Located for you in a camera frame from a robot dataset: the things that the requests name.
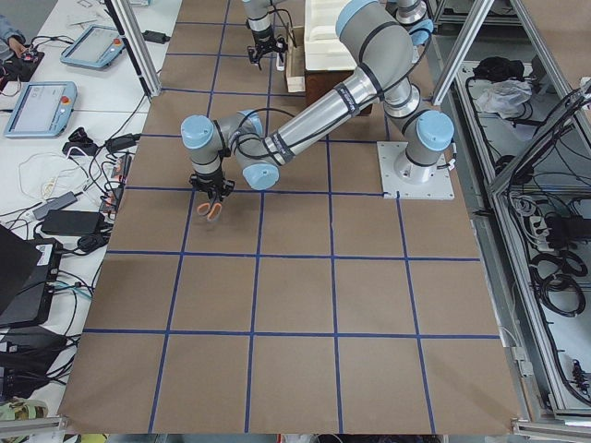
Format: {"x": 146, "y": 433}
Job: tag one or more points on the orange handled scissors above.
{"x": 211, "y": 209}

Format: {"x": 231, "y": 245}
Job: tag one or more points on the light wooden drawer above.
{"x": 291, "y": 65}

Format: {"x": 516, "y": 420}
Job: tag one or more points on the person's hand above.
{"x": 16, "y": 46}

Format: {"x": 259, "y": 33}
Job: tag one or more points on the white plastic tray box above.
{"x": 323, "y": 50}

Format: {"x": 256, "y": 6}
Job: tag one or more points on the dark brown wooden cabinet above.
{"x": 332, "y": 96}

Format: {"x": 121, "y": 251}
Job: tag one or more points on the brown paper table cover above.
{"x": 318, "y": 306}

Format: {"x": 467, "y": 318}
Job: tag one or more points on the small black power adapter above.
{"x": 155, "y": 36}

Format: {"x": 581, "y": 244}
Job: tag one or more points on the black power adapter brick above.
{"x": 71, "y": 222}

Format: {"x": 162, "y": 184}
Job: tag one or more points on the upper blue teach pendant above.
{"x": 96, "y": 48}

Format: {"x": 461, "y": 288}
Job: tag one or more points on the blue teach pendant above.
{"x": 42, "y": 110}
{"x": 96, "y": 48}

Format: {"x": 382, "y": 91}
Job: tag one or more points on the lower blue teach pendant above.
{"x": 42, "y": 110}

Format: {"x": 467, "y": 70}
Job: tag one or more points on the black laptop computer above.
{"x": 28, "y": 269}

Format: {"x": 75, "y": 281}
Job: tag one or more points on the crumpled white cloth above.
{"x": 506, "y": 98}

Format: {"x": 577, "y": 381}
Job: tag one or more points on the aluminium frame post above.
{"x": 127, "y": 25}

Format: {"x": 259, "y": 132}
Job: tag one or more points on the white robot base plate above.
{"x": 404, "y": 180}

